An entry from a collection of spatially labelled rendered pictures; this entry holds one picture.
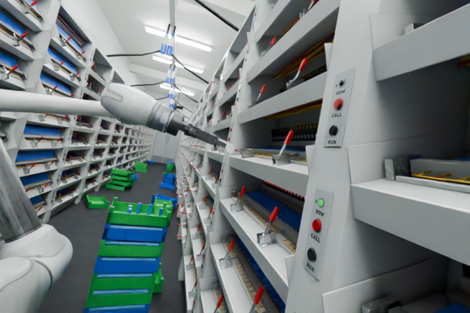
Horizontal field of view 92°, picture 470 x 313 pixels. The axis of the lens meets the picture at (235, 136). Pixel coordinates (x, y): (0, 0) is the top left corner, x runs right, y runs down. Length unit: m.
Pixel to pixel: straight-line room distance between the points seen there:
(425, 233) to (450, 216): 0.03
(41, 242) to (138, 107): 0.60
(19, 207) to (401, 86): 1.11
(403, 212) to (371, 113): 0.14
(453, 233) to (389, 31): 0.27
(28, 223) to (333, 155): 1.00
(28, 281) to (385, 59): 0.98
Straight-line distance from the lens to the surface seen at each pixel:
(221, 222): 1.03
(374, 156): 0.36
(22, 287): 0.93
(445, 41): 0.33
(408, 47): 0.35
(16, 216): 1.09
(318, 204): 0.38
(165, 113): 0.74
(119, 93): 0.75
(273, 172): 0.55
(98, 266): 1.42
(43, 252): 1.08
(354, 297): 0.39
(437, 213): 0.28
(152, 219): 1.34
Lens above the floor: 0.93
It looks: 5 degrees up
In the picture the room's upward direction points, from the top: 12 degrees clockwise
